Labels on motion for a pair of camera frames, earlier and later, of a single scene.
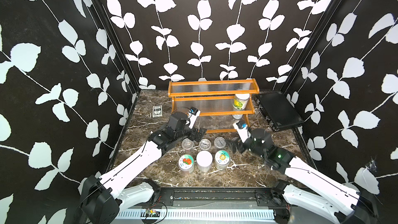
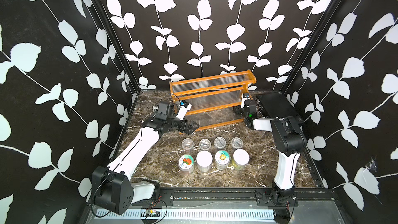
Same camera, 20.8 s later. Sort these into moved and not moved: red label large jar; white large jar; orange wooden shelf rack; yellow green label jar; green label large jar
Moved: green label large jar; orange wooden shelf rack
Not moved: red label large jar; white large jar; yellow green label jar
